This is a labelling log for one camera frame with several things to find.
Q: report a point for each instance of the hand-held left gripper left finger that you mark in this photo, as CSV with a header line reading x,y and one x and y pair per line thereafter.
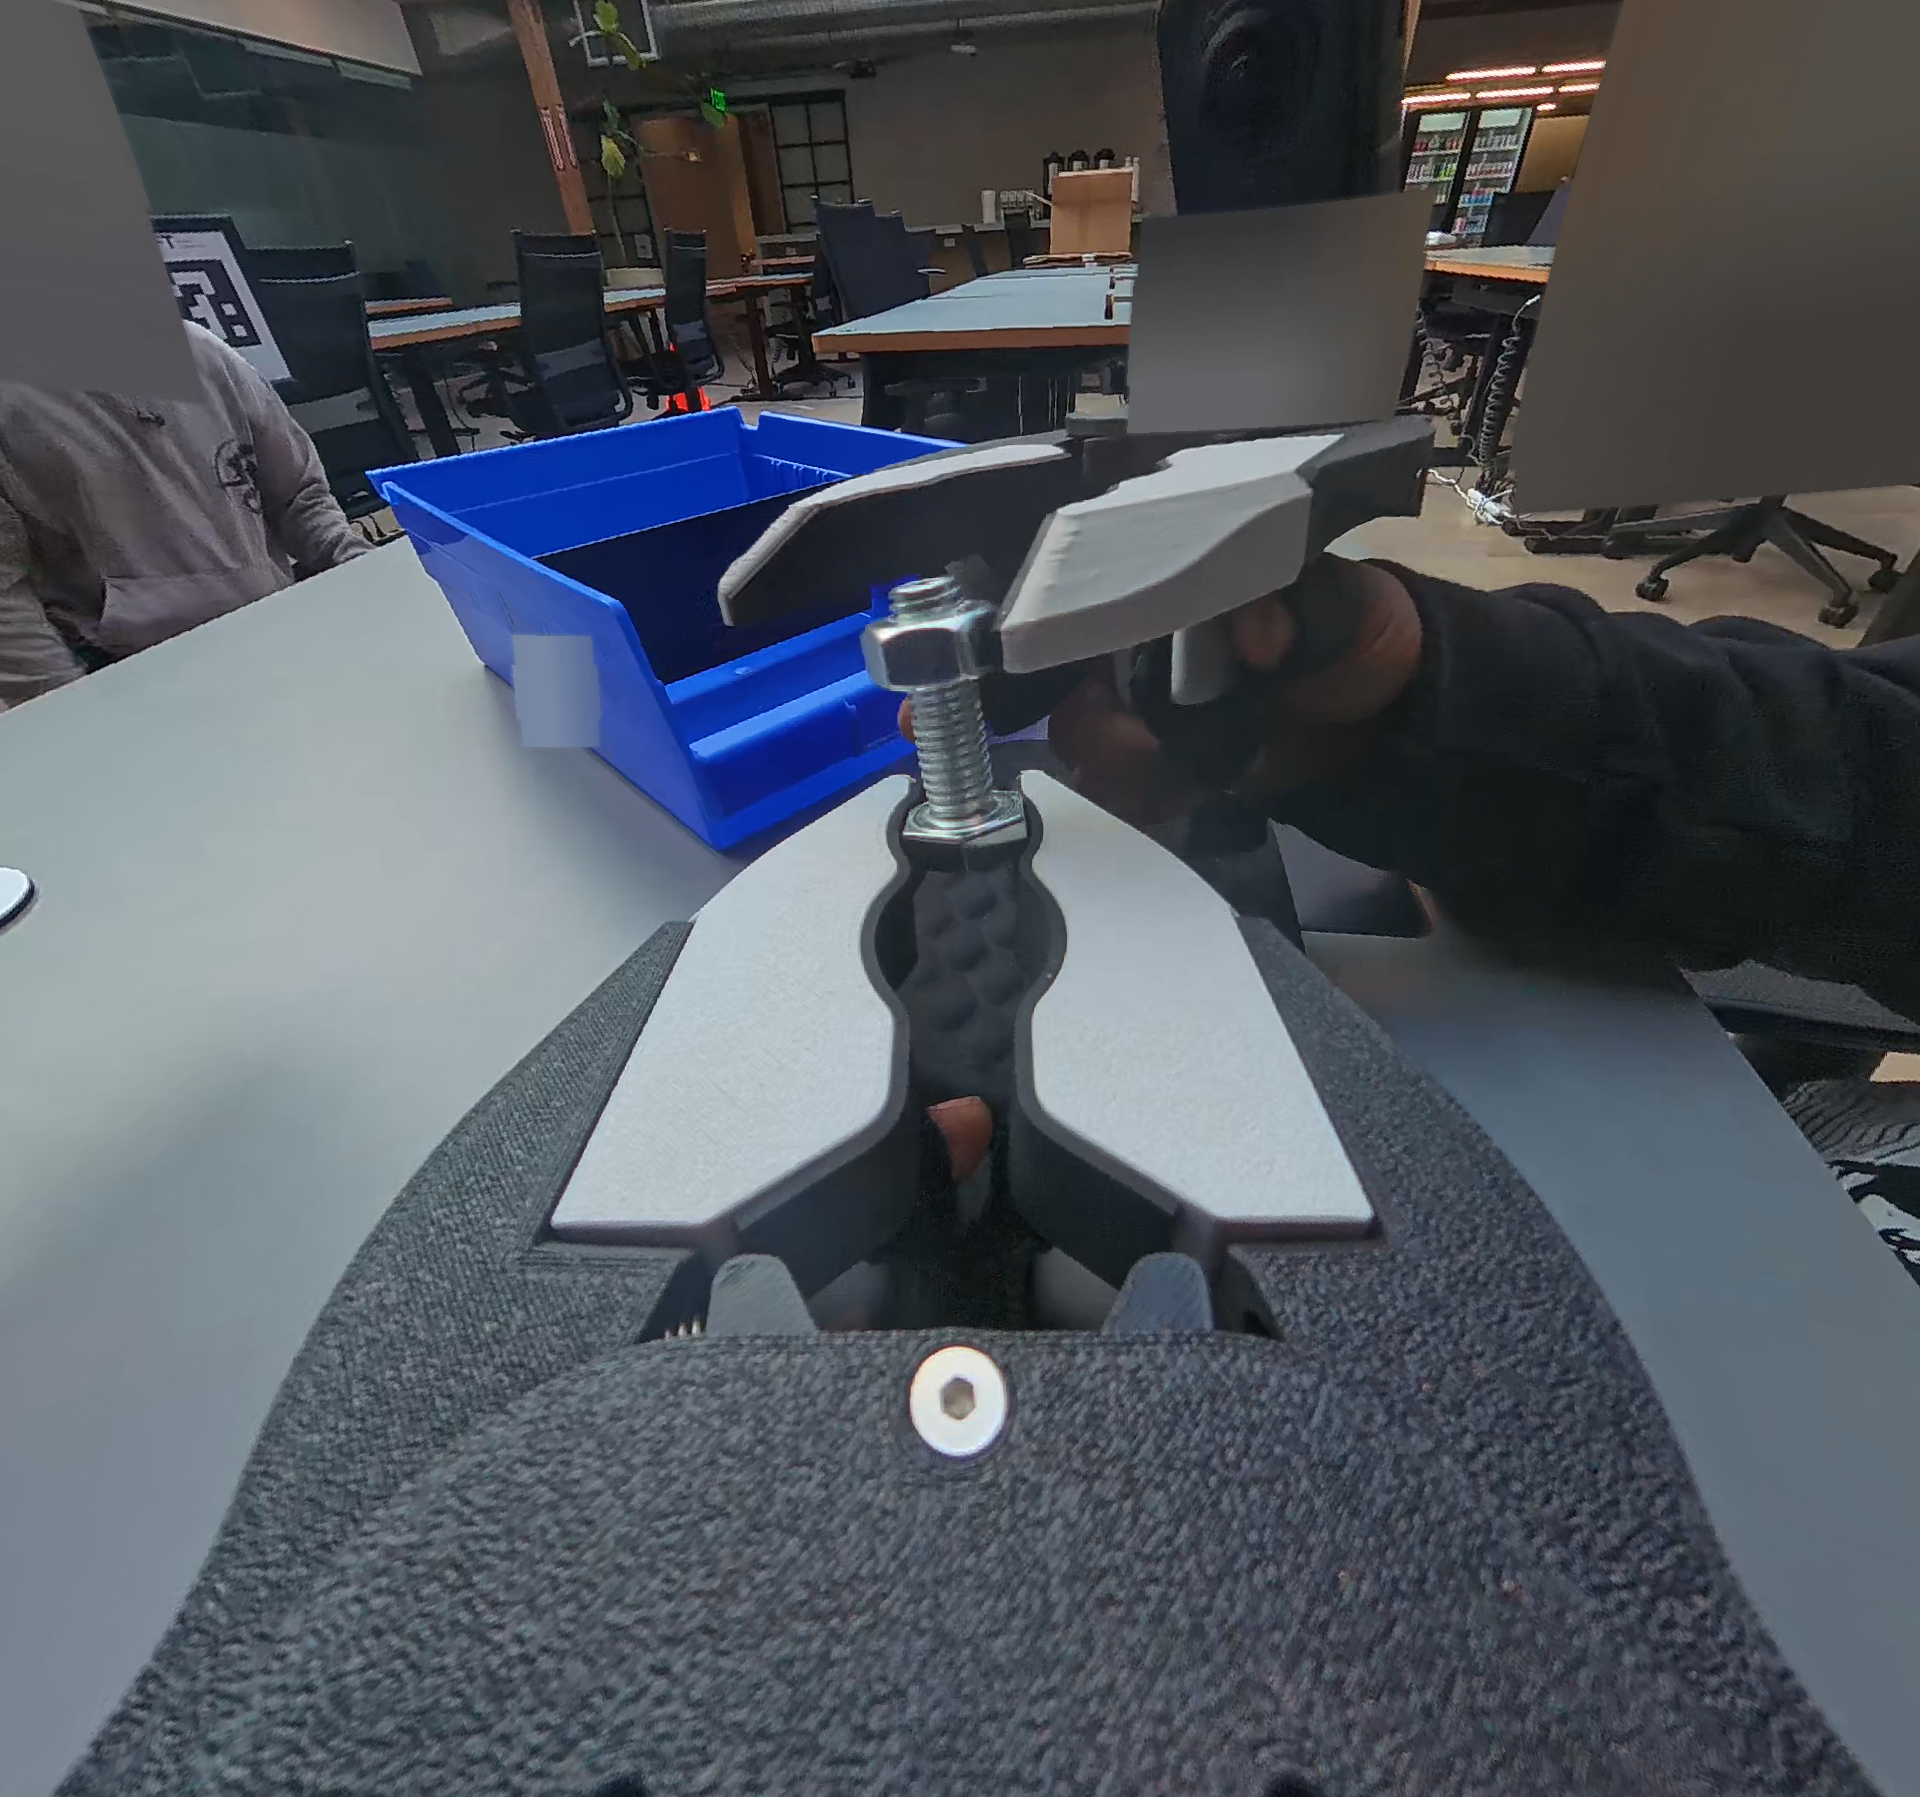
x,y
720,1062

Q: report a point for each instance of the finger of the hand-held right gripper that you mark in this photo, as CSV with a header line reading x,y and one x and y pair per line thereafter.
x,y
900,508
1171,537

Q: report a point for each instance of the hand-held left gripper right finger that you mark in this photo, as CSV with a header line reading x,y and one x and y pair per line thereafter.
x,y
1185,1062

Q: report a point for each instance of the silver hex nut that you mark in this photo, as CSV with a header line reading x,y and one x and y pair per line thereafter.
x,y
915,650

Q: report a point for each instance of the silver hex bolt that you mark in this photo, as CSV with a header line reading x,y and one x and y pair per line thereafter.
x,y
952,755

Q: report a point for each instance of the blue plastic bin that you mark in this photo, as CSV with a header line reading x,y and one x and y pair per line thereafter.
x,y
466,552

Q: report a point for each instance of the person's right forearm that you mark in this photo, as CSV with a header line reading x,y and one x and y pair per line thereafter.
x,y
1619,777

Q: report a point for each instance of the person's right hand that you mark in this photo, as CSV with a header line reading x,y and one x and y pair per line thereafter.
x,y
1320,687

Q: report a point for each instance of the person's left hand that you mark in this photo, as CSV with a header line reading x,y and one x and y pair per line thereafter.
x,y
961,1130

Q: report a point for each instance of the long grey table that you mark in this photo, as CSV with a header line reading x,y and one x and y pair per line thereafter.
x,y
990,312

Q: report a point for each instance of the wood-edged grey table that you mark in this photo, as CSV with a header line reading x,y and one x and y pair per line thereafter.
x,y
495,320
1484,262

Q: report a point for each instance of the black office chair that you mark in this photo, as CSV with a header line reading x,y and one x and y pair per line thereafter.
x,y
692,304
1754,537
1831,1017
570,327
871,251
331,327

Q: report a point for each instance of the glass door drinks fridge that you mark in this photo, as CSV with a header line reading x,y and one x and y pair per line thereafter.
x,y
1469,169

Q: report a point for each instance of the wooden box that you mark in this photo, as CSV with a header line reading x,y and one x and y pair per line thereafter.
x,y
1091,210

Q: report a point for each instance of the black paned door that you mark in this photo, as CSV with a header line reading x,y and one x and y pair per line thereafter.
x,y
813,148

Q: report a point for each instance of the green potted plant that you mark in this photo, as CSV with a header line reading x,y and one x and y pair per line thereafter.
x,y
616,102

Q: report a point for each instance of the black white marker board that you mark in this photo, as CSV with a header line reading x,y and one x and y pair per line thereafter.
x,y
226,304

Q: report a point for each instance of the white monitor stand base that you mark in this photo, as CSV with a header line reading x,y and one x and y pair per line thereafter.
x,y
13,900

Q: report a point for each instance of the black white printed clothing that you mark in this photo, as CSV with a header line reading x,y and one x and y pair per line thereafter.
x,y
1898,1227

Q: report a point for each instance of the grey ceiling duct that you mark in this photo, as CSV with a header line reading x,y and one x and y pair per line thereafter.
x,y
900,1

